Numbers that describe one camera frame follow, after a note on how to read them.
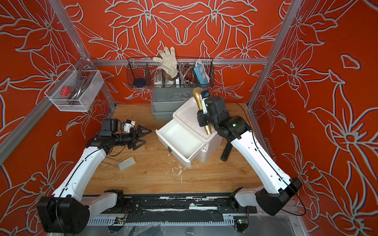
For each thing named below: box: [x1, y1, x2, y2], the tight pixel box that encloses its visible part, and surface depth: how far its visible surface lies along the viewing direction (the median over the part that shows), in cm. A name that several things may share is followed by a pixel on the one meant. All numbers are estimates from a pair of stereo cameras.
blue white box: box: [193, 63, 211, 85], surface depth 89 cm
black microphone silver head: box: [220, 141, 233, 162], surface depth 90 cm
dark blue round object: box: [133, 78, 146, 88], surface depth 102 cm
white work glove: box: [152, 46, 179, 81], surface depth 90 cm
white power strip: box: [153, 73, 163, 86], surface depth 95 cm
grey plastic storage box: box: [151, 87, 195, 121], surface depth 102 cm
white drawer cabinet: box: [155, 96, 223, 168], surface depth 79 cm
